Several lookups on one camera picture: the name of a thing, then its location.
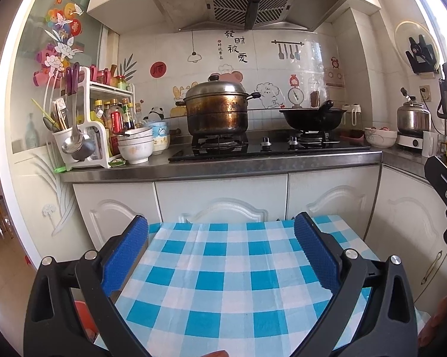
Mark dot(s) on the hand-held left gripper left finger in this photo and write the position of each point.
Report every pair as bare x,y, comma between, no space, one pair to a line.
125,256

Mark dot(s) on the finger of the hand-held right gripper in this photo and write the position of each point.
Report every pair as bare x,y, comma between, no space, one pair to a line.
444,186

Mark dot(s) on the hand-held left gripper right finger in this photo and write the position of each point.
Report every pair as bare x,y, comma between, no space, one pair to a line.
318,253

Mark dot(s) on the red plastic basin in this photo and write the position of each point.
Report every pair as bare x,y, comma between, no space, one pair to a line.
84,319

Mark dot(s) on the person's right hand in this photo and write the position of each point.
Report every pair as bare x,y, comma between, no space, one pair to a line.
442,323

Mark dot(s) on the white mug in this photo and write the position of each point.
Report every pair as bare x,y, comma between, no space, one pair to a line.
428,145

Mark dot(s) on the white cabinet door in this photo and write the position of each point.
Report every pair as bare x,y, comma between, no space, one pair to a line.
405,230
357,193
178,197
97,200

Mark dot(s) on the white induction base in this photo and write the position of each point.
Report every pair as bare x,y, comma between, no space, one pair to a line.
409,141

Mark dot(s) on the steel kettle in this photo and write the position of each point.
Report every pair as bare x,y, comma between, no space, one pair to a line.
413,119

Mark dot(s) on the white floral bowl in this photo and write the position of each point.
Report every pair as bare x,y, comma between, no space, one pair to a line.
379,139

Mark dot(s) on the green sachet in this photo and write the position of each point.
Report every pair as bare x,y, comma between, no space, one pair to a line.
117,161

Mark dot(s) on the blue white checked tablecloth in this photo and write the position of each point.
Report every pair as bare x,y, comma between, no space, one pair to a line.
227,286

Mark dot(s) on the small green plastic tool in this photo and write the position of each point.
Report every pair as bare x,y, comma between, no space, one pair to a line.
59,169

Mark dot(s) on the steel kitchen countertop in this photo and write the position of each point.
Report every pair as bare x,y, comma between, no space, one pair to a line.
245,169

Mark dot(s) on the black gas stove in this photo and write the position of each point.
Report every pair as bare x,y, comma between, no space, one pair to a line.
268,152

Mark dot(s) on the white plastic holder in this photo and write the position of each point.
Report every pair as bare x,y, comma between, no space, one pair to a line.
353,109

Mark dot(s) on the steel ladle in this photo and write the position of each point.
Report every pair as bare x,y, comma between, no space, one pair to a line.
76,147

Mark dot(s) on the frosted glass sliding door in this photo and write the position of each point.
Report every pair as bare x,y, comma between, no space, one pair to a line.
33,178

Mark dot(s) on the white kitchen rack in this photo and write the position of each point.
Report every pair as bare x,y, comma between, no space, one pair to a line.
100,137

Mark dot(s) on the blue print bowl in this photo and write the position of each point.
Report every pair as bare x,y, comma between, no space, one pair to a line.
160,132

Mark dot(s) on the black wok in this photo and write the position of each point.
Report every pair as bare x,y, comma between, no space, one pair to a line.
309,119

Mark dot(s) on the row of condiment bottles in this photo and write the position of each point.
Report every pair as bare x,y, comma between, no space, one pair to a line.
115,119

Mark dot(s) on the panda figure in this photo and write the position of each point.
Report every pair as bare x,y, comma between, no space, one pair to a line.
155,113

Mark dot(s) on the glass pot lid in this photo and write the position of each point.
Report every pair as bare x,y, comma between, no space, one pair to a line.
403,37

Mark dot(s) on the steel steamer pot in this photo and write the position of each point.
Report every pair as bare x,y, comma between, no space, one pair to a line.
216,111

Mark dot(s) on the kitchen window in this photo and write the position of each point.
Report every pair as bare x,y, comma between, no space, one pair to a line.
442,7

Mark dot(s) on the colourful flower door stickers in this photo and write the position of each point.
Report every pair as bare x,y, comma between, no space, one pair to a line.
61,48

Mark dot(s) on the steel range hood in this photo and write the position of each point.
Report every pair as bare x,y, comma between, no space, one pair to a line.
178,0

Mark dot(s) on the wall socket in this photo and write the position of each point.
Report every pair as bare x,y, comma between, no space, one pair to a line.
426,93

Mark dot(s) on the cartoon wall stickers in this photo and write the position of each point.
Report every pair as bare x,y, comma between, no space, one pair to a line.
158,69

